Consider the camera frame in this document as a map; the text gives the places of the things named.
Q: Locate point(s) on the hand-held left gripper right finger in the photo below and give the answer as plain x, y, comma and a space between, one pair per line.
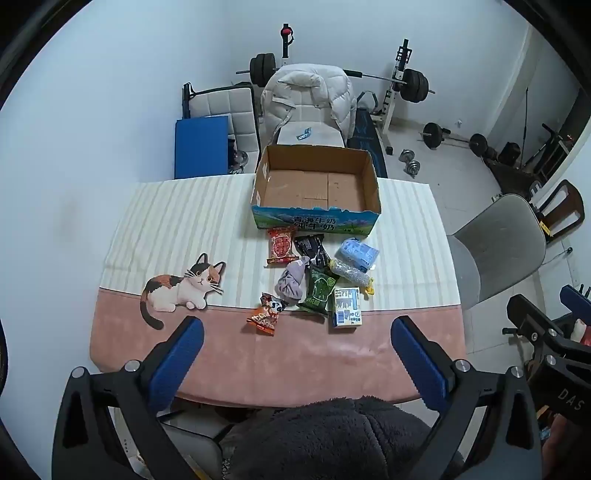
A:
418, 364

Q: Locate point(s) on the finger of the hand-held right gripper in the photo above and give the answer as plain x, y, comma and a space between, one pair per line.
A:
533, 316
576, 297

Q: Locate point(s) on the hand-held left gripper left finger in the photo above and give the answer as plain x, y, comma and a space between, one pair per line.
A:
180, 360

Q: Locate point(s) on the white green milk carton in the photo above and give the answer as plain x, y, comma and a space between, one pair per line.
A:
346, 307

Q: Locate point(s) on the orange snack packet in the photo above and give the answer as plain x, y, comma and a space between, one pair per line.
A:
267, 316

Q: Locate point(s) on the green snack packet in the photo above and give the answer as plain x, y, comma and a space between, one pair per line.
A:
318, 288

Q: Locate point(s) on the blue tissue packet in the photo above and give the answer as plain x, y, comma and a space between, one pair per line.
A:
358, 254

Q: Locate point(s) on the purple grey cloth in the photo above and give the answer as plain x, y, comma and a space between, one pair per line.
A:
291, 284

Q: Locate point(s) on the red snack packet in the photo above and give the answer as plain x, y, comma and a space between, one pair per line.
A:
282, 244

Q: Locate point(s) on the black snack packet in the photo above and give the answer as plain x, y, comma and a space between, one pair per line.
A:
309, 247

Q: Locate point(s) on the printed cardboard box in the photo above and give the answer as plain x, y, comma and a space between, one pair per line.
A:
318, 219

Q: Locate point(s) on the grey chair seat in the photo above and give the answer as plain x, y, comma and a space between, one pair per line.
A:
194, 431

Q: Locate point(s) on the grey shell chair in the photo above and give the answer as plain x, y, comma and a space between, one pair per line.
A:
498, 240

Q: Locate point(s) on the dark wooden chair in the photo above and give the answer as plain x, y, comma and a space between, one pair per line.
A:
568, 194

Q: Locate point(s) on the person's dark fleece clothing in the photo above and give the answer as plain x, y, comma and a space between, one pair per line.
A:
332, 438

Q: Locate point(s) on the striped pink cat-print tablecloth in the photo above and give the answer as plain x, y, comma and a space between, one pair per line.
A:
184, 230

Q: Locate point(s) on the black folding stand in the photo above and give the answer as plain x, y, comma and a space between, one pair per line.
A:
549, 143

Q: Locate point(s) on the black boxy object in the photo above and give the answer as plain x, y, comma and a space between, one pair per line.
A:
510, 153

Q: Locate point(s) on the black leaning pole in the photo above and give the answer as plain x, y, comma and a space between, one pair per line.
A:
525, 120

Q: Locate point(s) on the chrome dumbbell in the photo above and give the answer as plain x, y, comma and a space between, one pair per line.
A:
414, 167
407, 154

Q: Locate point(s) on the black floor barbell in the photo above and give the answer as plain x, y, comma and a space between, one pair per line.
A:
434, 135

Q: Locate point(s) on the blue folding mat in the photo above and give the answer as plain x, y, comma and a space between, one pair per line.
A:
201, 147

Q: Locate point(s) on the black weight bench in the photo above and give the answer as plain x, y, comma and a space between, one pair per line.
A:
364, 134

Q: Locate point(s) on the beige padded chair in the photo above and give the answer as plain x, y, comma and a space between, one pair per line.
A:
325, 134

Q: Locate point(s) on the white barbell rack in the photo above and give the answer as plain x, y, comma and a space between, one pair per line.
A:
388, 115

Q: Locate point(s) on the small blue wrapper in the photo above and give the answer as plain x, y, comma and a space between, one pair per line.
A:
303, 135

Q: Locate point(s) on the quilted beige chair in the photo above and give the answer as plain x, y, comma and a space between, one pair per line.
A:
231, 106

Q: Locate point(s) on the black barbell on rack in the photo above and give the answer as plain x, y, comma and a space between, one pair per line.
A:
413, 85

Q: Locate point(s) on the white puffer jacket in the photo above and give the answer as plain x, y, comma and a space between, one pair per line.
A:
323, 92

